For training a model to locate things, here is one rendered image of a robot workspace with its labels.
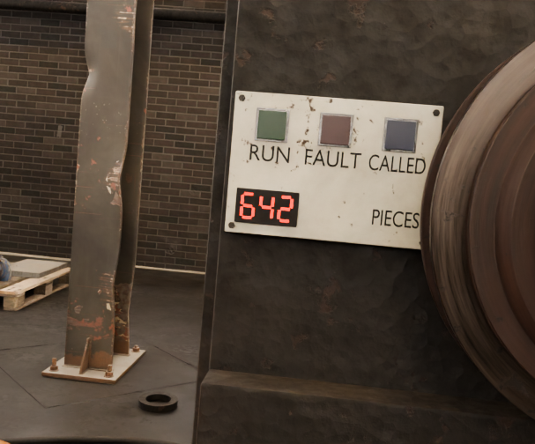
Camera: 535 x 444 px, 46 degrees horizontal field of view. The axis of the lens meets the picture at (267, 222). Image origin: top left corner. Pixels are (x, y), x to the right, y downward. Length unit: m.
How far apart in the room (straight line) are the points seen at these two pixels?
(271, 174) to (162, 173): 6.19
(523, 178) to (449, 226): 0.09
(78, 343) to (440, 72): 2.96
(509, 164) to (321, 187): 0.24
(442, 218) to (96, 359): 3.00
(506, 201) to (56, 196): 6.87
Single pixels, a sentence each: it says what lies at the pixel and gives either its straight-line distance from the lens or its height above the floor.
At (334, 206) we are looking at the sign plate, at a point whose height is 1.10.
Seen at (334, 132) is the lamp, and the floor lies 1.20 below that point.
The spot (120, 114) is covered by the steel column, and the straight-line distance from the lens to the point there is 3.38.
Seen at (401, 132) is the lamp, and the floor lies 1.20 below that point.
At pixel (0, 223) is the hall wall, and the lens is 7.67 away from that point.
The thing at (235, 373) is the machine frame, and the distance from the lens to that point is 0.86.
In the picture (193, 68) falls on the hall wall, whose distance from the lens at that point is 7.01.
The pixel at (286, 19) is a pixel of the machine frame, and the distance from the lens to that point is 0.84.
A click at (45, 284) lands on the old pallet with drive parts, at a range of 5.42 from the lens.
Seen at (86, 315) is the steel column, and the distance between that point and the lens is 3.51.
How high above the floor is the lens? 1.14
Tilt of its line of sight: 4 degrees down
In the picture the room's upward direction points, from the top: 5 degrees clockwise
